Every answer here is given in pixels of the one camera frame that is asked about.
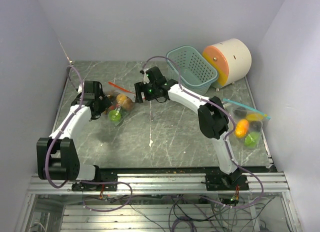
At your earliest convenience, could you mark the orange fake fruit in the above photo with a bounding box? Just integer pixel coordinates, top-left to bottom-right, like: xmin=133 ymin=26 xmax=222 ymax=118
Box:
xmin=116 ymin=93 xmax=128 ymax=106
xmin=234 ymin=119 xmax=250 ymax=139

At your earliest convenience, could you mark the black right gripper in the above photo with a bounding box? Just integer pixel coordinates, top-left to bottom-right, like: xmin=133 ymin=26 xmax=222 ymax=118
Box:
xmin=134 ymin=80 xmax=159 ymax=104

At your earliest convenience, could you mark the clear bag with red zipper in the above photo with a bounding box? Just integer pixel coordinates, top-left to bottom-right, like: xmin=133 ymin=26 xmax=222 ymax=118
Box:
xmin=103 ymin=81 xmax=136 ymax=126

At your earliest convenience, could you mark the clear bag with teal zipper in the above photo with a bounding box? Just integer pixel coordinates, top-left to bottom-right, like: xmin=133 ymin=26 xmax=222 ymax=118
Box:
xmin=223 ymin=98 xmax=271 ymax=149

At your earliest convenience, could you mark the green fake fruit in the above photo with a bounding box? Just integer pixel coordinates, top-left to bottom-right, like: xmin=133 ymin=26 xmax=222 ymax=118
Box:
xmin=244 ymin=131 xmax=261 ymax=148
xmin=108 ymin=109 xmax=122 ymax=123

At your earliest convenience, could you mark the orange fake fruit in teal bag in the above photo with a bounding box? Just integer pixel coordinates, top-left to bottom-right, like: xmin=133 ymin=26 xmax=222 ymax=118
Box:
xmin=234 ymin=119 xmax=250 ymax=139

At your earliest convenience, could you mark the dark fake fruit in teal bag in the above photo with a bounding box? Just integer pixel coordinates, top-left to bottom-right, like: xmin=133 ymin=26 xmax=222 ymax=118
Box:
xmin=233 ymin=106 xmax=248 ymax=119

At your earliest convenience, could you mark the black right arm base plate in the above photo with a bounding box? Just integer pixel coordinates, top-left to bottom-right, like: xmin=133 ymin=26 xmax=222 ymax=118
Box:
xmin=202 ymin=171 xmax=249 ymax=191

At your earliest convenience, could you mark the green fake fruit in teal bag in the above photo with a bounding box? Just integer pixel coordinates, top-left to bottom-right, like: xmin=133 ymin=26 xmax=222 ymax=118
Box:
xmin=244 ymin=131 xmax=261 ymax=148

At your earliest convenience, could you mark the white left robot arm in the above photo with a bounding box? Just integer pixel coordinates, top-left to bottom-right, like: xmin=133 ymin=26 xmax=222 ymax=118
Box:
xmin=36 ymin=80 xmax=112 ymax=191

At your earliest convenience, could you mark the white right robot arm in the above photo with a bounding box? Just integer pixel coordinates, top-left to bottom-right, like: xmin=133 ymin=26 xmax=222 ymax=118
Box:
xmin=134 ymin=66 xmax=242 ymax=190

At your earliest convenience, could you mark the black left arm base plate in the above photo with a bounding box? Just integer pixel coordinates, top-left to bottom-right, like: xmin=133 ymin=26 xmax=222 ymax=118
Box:
xmin=71 ymin=168 xmax=118 ymax=192

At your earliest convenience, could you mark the light blue perforated plastic basket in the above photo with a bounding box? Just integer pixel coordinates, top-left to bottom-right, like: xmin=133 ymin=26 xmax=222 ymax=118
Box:
xmin=166 ymin=45 xmax=219 ymax=95

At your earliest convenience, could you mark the cream cylinder with orange lid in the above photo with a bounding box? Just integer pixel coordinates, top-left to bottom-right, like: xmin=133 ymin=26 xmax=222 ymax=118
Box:
xmin=202 ymin=38 xmax=252 ymax=90

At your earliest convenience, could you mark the aluminium frame rail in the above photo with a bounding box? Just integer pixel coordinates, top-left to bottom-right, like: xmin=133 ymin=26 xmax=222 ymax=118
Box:
xmin=27 ymin=172 xmax=290 ymax=195

